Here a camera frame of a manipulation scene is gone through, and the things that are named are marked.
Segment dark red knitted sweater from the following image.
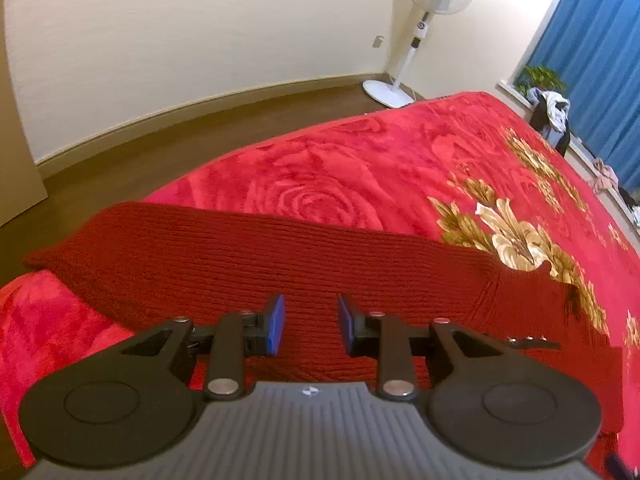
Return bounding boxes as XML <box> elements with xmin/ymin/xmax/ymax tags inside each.
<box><xmin>25</xmin><ymin>201</ymin><xmax>626</xmax><ymax>441</ymax></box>

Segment pile of dark and white clothes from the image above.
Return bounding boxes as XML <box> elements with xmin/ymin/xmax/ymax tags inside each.
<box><xmin>527</xmin><ymin>87</ymin><xmax>573</xmax><ymax>156</ymax></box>

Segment pink cloth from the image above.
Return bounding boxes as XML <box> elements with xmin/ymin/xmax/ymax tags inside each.
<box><xmin>590</xmin><ymin>158</ymin><xmax>623</xmax><ymax>193</ymax></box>

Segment white window sill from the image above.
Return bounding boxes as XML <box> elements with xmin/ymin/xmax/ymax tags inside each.
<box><xmin>497</xmin><ymin>80</ymin><xmax>640</xmax><ymax>231</ymax></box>

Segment red floral blanket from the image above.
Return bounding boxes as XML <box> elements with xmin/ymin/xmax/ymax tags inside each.
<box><xmin>0</xmin><ymin>91</ymin><xmax>640</xmax><ymax>480</ymax></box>

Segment blue curtain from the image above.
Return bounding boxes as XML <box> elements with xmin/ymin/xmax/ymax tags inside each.
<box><xmin>527</xmin><ymin>0</ymin><xmax>640</xmax><ymax>196</ymax></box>

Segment white standing fan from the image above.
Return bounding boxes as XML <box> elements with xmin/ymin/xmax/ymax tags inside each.
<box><xmin>362</xmin><ymin>0</ymin><xmax>475</xmax><ymax>109</ymax></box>

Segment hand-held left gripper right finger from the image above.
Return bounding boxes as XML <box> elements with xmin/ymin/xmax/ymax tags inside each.
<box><xmin>339</xmin><ymin>294</ymin><xmax>506</xmax><ymax>403</ymax></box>

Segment green potted plant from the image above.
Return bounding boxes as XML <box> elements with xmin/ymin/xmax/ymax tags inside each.
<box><xmin>517</xmin><ymin>65</ymin><xmax>568</xmax><ymax>96</ymax></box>

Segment beige door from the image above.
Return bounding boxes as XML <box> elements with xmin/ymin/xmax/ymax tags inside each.
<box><xmin>0</xmin><ymin>67</ymin><xmax>49</xmax><ymax>231</ymax></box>

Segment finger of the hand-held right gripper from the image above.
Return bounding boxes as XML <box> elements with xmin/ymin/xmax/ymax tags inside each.
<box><xmin>506</xmin><ymin>335</ymin><xmax>562</xmax><ymax>352</ymax></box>

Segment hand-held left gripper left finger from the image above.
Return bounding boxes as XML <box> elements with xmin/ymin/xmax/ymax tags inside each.
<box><xmin>117</xmin><ymin>294</ymin><xmax>286</xmax><ymax>402</ymax></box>

